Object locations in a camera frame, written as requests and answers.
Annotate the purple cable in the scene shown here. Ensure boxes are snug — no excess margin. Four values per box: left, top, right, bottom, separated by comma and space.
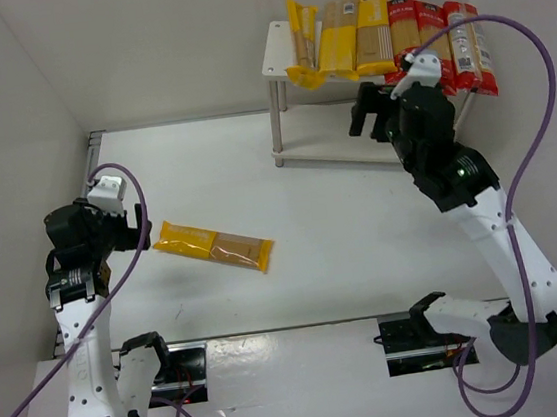
0, 154, 214, 417
400, 8, 557, 417

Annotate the yellow spaghetti bag on shelf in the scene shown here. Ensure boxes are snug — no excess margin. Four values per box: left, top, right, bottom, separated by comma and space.
318, 0, 360, 81

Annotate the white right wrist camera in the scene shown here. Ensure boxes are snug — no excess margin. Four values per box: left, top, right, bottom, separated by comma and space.
390, 50, 442, 101

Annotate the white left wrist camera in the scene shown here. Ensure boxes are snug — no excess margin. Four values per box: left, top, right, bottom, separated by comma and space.
87, 175, 127, 217

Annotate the yellow spaghetti box on shelf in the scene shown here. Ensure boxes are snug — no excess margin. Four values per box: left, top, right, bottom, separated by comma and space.
356, 0, 398, 76

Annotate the red spaghetti bag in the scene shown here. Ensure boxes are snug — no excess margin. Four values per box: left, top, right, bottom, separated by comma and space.
448, 22, 499, 97
414, 0, 457, 96
384, 0, 421, 85

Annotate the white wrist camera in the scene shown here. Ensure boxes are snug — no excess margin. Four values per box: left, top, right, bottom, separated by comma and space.
87, 175, 127, 217
390, 50, 442, 101

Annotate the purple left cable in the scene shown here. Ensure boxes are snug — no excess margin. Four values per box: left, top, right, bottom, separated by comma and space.
0, 154, 214, 417

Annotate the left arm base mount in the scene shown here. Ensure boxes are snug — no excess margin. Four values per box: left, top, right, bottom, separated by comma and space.
151, 341, 208, 404

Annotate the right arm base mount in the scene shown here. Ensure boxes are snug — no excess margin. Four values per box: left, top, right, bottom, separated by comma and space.
372, 312, 469, 377

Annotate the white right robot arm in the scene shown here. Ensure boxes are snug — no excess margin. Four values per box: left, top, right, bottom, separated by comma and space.
349, 82, 557, 366

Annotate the red spaghetti bag middle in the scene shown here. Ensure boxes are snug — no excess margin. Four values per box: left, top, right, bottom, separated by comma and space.
414, 0, 457, 96

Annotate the yellow spaghetti bag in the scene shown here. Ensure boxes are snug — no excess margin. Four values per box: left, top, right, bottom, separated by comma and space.
318, 0, 360, 81
153, 221, 274, 274
286, 0, 323, 90

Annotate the white two-tier shelf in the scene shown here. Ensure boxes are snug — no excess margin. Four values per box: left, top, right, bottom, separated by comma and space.
255, 0, 487, 192

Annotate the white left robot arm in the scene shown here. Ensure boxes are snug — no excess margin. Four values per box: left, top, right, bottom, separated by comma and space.
43, 196, 169, 417

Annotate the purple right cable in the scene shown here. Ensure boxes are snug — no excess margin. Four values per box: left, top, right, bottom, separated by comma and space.
400, 8, 557, 417

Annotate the red spaghetti bag left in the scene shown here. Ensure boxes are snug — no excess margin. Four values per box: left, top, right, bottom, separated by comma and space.
384, 0, 421, 85

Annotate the red spaghetti bag right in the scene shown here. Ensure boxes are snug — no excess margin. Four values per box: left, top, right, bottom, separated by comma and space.
448, 22, 499, 97

